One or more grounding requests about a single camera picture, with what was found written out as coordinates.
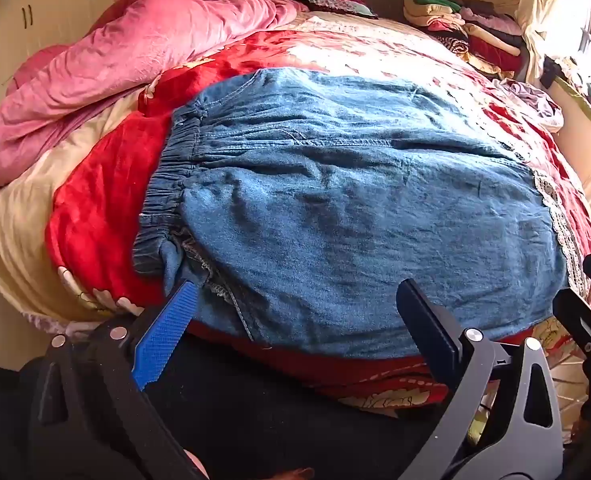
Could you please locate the pile of folded clothes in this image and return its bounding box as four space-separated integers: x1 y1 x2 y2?
403 0 529 78

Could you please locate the patterned pillow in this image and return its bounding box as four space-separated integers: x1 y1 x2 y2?
288 0 379 20

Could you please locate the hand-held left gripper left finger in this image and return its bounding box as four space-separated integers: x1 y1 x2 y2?
28 280 211 480

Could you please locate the green cloth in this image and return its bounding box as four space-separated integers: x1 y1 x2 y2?
555 74 591 137

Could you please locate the cream wardrobe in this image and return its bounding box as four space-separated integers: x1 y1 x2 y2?
0 0 116 91

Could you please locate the red floral blanket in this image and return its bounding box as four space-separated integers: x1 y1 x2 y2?
0 12 591 446

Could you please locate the lavender cloth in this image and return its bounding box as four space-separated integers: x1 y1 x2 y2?
493 77 565 133

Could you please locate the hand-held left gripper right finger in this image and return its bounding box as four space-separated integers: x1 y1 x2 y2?
396 277 563 480

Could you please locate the pink quilt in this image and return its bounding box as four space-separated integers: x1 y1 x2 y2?
0 0 309 191

